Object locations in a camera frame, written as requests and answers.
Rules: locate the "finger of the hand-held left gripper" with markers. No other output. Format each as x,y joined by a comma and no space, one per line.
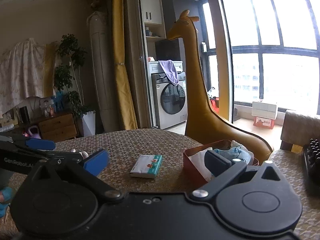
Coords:
67,157
40,144

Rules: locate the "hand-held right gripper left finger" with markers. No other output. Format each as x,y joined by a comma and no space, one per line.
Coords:
96,162

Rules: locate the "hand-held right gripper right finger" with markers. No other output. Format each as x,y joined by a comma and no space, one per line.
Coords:
217,163

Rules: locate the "white pink rabbit plush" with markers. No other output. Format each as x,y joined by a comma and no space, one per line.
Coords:
85,154

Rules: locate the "white face mask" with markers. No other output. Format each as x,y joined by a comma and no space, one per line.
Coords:
200,160

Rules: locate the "blue face mask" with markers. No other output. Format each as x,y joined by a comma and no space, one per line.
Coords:
235,153

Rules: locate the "red tin box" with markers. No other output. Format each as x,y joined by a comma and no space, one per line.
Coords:
193,166

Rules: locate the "purple kettlebell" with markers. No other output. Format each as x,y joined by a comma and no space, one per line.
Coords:
33,133

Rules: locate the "pink toy case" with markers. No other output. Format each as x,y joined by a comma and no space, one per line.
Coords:
25,133

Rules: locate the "wooden drawer cabinet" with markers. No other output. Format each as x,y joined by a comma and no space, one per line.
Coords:
57,127

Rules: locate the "person's blue clothing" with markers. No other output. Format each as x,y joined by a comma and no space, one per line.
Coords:
6,192

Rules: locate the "black speaker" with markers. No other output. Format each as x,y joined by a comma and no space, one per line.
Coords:
24,115

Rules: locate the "cartoon figure picture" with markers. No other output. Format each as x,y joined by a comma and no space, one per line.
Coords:
47,108

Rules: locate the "white planter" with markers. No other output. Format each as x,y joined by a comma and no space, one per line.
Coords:
88,125

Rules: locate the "blue bottles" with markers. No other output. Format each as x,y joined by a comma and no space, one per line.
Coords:
58,102

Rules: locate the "yellow curtain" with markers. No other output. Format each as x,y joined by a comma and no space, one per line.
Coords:
122,80
226,115

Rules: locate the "green white tissue pack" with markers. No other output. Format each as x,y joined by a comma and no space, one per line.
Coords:
146,166

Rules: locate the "red container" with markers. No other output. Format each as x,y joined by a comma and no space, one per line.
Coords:
215,105

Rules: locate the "red printed carton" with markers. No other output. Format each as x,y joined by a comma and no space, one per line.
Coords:
263,123

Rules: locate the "green potted tree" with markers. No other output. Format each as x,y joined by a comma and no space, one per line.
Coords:
67,80

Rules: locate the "white patterned cover cloth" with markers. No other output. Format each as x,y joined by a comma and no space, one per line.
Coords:
20,75

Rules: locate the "yellow giraffe chair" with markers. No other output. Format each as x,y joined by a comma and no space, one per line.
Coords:
197,92

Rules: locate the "yellow hanging cloth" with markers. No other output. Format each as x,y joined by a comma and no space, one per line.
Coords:
50,70

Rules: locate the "white washing machine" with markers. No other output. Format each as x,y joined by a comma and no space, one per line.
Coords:
170,100

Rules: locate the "chair with beige cover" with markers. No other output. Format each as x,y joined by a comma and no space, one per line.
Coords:
297,127

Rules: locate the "black massage brush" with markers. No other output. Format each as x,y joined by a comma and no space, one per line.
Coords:
312,165

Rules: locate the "covered standing air conditioner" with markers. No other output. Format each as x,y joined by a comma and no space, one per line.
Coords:
100,67

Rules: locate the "purple cloth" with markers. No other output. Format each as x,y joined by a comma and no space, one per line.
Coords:
170,71

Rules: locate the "large black framed window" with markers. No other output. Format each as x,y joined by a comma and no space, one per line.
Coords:
275,30

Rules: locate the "small picture frame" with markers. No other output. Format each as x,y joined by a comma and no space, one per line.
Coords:
10,118

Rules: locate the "white wall cabinet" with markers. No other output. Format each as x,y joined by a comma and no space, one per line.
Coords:
152,10

